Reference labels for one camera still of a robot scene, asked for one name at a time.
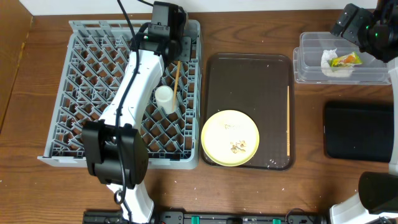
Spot wooden chopstick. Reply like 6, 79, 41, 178
286, 86, 290, 157
172, 61, 181, 111

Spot yellow green snack wrapper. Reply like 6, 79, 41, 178
328, 52, 363, 68

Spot white cup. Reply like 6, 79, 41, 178
155, 85, 178, 114

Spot yellow plate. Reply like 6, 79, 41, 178
201, 110, 260, 167

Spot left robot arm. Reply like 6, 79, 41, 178
81, 1, 188, 223

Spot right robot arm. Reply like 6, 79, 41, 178
328, 0, 397, 224

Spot grey plastic dishwasher rack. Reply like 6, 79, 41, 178
40, 20, 203, 169

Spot clear plastic waste bin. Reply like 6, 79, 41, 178
293, 32, 391, 85

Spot black waste bin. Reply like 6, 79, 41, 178
323, 101, 394, 163

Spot crumpled white tissue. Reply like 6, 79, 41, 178
320, 49, 353, 78

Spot dark brown serving tray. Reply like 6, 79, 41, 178
201, 54, 295, 171

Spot food scraps on plate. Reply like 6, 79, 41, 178
230, 141, 247, 154

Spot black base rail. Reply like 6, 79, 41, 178
82, 212, 328, 224

